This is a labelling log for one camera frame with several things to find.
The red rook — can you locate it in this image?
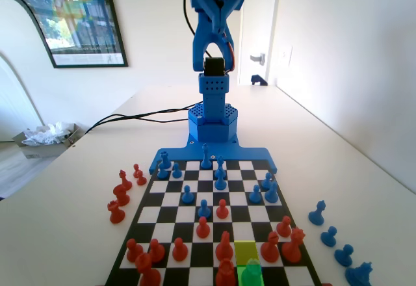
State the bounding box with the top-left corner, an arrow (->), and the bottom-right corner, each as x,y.
107,200 -> 126,224
214,258 -> 237,286

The blue rook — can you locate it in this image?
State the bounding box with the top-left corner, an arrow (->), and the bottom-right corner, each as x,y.
159,151 -> 172,170
239,257 -> 264,286

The blue king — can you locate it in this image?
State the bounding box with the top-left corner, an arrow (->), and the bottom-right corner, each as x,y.
200,142 -> 211,170

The red bishop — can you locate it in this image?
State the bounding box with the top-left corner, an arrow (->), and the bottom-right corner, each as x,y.
260,231 -> 280,263
118,169 -> 133,192

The black white chessboard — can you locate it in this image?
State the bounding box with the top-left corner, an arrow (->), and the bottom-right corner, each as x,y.
104,159 -> 324,286

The red queen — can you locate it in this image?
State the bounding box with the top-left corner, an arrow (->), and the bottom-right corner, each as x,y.
281,227 -> 306,263

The crumpled white paper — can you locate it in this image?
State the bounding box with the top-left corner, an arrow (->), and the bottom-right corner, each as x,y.
21,122 -> 74,146

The black framed poster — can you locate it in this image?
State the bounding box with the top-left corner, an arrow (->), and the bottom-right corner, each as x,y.
0,0 -> 129,69

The cardboard box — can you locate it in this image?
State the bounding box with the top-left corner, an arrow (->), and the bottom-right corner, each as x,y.
12,122 -> 86,160

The black table cable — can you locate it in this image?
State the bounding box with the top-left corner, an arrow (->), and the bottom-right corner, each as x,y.
84,103 -> 200,135
112,114 -> 191,124

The blue base plate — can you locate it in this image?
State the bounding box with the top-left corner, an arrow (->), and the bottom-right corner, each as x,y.
148,140 -> 279,175

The thin red white servo wire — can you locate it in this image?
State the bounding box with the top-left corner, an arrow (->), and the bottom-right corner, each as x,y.
219,32 -> 236,75

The thick black camera cable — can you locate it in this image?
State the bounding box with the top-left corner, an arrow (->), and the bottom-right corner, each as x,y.
182,0 -> 196,37

